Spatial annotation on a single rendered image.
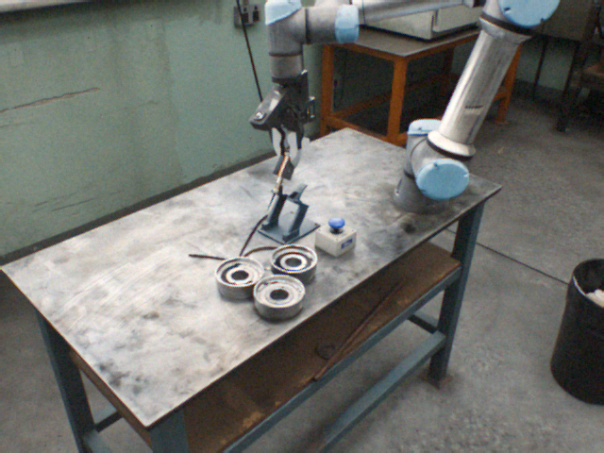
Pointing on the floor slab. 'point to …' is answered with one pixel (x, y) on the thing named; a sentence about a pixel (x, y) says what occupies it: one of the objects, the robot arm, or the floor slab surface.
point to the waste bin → (581, 336)
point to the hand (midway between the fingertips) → (287, 161)
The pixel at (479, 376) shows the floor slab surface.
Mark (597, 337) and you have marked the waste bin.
